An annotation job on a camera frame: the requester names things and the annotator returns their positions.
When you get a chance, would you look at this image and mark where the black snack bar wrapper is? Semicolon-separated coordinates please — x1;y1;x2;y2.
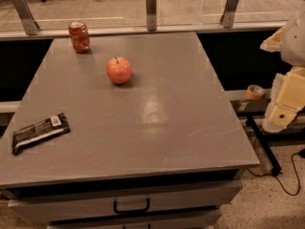
12;113;71;156

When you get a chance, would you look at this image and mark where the middle metal railing bracket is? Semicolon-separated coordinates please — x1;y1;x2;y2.
146;0;157;31

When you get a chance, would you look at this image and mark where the upper grey drawer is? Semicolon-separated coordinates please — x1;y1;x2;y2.
9;180;242;222

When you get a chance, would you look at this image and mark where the orange soda can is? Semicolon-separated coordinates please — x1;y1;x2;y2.
69;20;91;53

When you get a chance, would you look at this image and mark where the black metal stand leg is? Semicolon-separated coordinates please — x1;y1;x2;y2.
246;115;281;177

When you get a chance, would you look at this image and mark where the red apple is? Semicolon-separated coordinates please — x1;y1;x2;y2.
106;57;132;85

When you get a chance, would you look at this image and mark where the grey drawer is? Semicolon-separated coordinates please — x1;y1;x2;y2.
9;180;242;222
47;210;221;229

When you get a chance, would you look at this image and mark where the black cable on floor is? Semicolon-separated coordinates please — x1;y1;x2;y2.
247;136;305;197

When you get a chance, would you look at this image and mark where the left metal railing bracket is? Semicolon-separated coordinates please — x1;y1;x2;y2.
11;0;40;35

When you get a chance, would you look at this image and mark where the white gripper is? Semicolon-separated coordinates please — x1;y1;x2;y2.
260;4;305;133

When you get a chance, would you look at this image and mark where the orange tape roll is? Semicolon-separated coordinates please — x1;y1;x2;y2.
246;85;265;100

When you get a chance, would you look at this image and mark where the right metal railing bracket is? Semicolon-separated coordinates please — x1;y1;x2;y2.
220;0;239;29

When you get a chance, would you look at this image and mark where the metal railing bracket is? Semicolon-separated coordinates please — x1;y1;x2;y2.
220;0;239;29
146;0;157;31
11;0;40;35

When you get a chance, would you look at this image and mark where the lower grey drawer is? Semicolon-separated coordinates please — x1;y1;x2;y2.
47;210;221;229

